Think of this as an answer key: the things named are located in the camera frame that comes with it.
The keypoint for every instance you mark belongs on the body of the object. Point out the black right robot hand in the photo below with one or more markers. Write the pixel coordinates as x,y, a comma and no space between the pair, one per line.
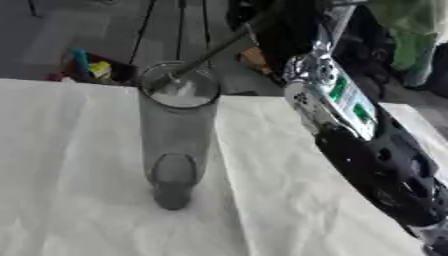
291,23

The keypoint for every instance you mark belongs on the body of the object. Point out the grey-green flower stem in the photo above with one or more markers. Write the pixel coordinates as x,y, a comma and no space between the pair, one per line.
217,49

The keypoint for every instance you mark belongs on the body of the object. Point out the silver and black right robot arm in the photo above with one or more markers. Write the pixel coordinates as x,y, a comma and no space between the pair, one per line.
373,156

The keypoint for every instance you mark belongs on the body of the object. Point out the clear grey glass vase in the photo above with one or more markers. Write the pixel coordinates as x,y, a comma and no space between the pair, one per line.
175,133

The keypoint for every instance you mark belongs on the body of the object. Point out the tan cardboard box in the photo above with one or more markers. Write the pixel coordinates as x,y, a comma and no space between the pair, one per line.
254,57

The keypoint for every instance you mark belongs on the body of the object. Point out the black tripod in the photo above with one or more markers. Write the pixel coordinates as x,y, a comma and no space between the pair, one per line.
180,30

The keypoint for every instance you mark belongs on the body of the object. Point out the green fabric object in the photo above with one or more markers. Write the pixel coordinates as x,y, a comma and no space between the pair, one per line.
411,36

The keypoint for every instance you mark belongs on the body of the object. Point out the dark storage bin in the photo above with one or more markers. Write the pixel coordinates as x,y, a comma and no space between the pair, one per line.
116,71

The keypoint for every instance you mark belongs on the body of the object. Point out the yellow item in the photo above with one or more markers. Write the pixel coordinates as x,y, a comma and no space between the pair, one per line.
100,69

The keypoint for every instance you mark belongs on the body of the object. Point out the blue item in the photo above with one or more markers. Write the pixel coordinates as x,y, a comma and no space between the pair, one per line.
80,60

